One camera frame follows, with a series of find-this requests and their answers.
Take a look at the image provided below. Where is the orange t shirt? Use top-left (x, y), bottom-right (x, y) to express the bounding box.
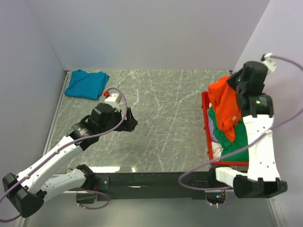
top-left (208, 76), bottom-right (241, 142)

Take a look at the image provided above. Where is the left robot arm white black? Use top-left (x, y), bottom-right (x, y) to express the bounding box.
top-left (2, 103), bottom-right (138, 218)

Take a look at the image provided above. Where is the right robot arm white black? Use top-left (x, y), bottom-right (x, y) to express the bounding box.
top-left (208, 59), bottom-right (288, 198)

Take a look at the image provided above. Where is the folded blue t shirt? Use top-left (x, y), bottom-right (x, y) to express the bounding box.
top-left (64, 70), bottom-right (110, 100)

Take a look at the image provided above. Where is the red plastic bin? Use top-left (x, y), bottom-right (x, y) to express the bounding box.
top-left (201, 91), bottom-right (249, 166)

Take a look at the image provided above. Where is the green t shirt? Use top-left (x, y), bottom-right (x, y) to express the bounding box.
top-left (208, 107), bottom-right (248, 156)

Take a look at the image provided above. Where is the lavender t shirt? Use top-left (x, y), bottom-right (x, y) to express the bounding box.
top-left (207, 109), bottom-right (218, 142)

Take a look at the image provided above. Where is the white t shirt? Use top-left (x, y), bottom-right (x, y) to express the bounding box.
top-left (211, 141), bottom-right (223, 158)

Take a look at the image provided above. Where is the black base beam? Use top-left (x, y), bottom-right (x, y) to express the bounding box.
top-left (76, 172), bottom-right (225, 204)

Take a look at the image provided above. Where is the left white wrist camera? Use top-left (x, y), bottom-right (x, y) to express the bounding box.
top-left (104, 91), bottom-right (120, 112)

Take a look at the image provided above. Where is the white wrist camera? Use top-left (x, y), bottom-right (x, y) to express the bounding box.
top-left (104, 91), bottom-right (120, 112)
top-left (260, 52), bottom-right (276, 73)

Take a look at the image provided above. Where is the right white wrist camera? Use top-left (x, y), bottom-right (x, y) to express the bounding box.
top-left (260, 52), bottom-right (276, 73)

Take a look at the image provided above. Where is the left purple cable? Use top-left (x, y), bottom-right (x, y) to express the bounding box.
top-left (0, 87), bottom-right (128, 222)

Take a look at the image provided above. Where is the aluminium frame rail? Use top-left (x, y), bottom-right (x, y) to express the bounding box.
top-left (42, 70), bottom-right (71, 156)

